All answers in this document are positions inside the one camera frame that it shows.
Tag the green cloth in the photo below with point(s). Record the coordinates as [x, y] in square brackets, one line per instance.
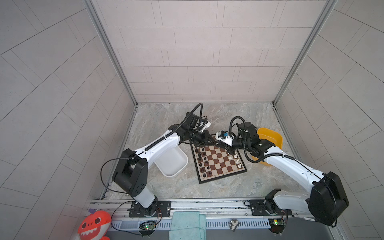
[188, 226]

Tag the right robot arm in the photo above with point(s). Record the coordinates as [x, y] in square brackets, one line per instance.
[327, 198]

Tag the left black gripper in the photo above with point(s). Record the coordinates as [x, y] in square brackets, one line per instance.
[203, 142]

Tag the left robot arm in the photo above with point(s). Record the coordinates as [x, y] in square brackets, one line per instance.
[132, 171]

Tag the white plastic tray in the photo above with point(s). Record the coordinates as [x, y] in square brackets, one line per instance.
[172, 162]

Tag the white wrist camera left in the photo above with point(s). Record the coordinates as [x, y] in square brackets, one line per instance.
[203, 125]

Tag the red shark plush toy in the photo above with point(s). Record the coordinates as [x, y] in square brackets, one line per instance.
[95, 226]

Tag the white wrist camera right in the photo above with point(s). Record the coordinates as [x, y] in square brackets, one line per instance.
[225, 138]

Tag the folding chess board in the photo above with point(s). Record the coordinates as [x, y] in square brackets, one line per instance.
[213, 161]

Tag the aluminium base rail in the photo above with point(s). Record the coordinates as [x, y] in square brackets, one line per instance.
[210, 207]

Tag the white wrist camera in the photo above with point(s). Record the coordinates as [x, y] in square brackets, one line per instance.
[203, 125]
[225, 138]

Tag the yellow plastic bowl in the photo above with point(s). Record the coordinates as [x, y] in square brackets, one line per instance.
[270, 139]

